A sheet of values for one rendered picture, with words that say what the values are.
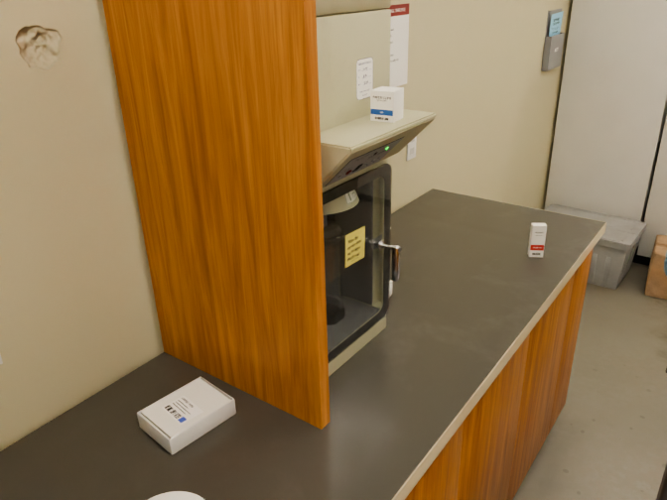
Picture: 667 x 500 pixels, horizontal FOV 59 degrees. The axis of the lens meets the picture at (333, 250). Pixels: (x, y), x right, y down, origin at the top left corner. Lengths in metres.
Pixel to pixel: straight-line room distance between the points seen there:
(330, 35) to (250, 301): 0.53
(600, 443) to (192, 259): 1.99
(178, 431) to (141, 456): 0.08
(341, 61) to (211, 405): 0.74
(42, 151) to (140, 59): 0.26
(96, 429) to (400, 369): 0.67
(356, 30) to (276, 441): 0.82
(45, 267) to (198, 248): 0.30
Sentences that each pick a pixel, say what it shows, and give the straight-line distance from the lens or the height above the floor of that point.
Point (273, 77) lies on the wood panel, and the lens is 0.99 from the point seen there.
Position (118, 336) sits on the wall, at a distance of 1.48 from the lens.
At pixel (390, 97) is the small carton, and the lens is 1.18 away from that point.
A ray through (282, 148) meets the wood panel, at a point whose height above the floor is 1.52.
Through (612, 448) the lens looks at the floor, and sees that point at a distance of 2.77.
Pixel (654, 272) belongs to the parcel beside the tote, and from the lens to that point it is 3.90.
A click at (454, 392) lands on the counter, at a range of 1.36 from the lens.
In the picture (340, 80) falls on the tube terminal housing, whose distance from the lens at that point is 1.17.
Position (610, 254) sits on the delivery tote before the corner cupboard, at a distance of 3.85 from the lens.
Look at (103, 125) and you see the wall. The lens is 1.34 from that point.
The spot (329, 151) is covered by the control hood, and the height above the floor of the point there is 1.50.
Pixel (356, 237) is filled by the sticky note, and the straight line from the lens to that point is 1.29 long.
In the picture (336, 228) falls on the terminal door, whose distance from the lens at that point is 1.22.
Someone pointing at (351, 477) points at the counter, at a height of 0.94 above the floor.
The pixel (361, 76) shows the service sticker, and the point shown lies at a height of 1.59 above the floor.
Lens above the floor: 1.78
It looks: 25 degrees down
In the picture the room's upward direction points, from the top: 2 degrees counter-clockwise
